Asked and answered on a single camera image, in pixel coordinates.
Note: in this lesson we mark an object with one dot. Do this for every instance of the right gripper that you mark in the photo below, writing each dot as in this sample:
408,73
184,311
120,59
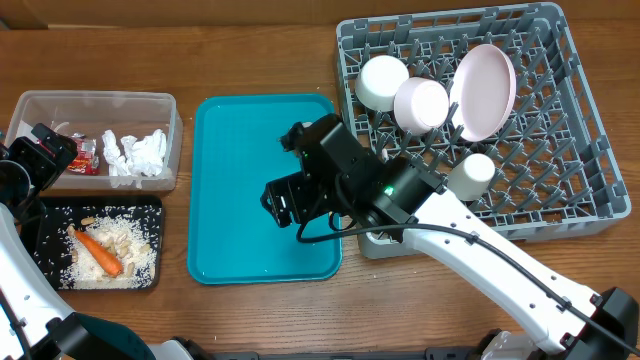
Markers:
277,205

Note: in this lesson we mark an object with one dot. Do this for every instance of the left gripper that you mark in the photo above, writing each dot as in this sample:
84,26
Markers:
47,167

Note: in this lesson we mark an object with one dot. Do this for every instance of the red snack wrapper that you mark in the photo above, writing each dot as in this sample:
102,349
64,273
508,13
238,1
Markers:
87,160

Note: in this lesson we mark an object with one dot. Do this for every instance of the white tissue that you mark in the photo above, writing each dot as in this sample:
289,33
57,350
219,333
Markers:
145,157
112,154

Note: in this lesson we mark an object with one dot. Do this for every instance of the food scraps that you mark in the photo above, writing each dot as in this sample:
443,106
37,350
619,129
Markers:
132,233

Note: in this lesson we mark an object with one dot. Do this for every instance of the orange carrot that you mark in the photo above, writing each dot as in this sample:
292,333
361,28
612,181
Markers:
107,261

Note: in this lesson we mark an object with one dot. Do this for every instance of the white bowl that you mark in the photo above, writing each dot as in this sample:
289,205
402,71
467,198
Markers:
379,81

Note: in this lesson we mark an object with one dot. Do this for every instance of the pink bowl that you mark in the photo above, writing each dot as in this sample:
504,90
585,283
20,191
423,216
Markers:
420,105

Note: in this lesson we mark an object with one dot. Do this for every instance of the white paper cup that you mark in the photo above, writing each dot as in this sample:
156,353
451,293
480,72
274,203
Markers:
470,179

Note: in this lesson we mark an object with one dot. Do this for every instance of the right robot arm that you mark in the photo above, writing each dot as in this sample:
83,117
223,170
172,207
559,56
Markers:
559,318

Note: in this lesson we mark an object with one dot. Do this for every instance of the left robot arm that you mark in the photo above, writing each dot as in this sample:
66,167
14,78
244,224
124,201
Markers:
38,323

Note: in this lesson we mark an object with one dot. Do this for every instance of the grey dishwasher rack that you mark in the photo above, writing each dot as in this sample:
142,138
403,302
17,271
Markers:
556,175

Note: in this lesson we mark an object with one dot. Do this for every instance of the teal serving tray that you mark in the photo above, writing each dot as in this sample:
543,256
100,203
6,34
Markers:
231,238

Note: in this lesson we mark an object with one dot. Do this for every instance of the clear plastic bin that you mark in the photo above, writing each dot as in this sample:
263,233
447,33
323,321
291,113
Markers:
91,113

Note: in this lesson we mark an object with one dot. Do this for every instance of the black plastic tray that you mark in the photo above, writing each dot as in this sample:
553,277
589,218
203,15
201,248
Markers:
29,232

